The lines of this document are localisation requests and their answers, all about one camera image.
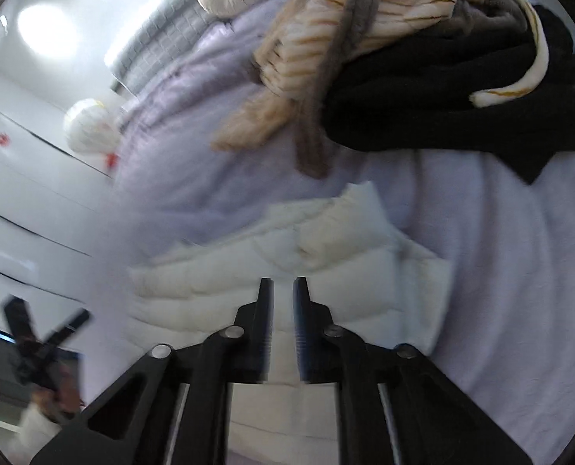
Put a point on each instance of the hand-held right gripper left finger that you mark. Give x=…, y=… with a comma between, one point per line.
x=266, y=334

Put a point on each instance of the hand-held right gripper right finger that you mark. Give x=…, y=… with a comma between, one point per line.
x=301, y=339

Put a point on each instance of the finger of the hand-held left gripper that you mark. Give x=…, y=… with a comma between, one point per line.
x=69, y=329
x=23, y=322

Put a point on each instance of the white puffer jacket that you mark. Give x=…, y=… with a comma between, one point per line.
x=219, y=271

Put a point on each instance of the person's left forearm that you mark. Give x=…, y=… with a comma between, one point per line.
x=37, y=428

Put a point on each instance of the white wardrobe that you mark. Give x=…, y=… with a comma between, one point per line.
x=35, y=213

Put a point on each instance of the small red box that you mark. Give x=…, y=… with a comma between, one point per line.
x=111, y=160

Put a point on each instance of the red wardrobe sticker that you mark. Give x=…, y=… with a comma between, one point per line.
x=3, y=139

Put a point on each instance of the white patterned round lamp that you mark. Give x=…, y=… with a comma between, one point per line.
x=89, y=126

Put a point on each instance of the lavender plush blanket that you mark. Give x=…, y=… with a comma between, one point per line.
x=500, y=261

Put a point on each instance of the black garment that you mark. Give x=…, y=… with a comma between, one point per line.
x=437, y=101

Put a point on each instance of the ceiling light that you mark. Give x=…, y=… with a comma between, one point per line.
x=47, y=31

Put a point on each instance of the grey quilted pillow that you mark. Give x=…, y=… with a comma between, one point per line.
x=156, y=43

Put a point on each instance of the cream striped robe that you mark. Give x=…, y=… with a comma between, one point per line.
x=316, y=34

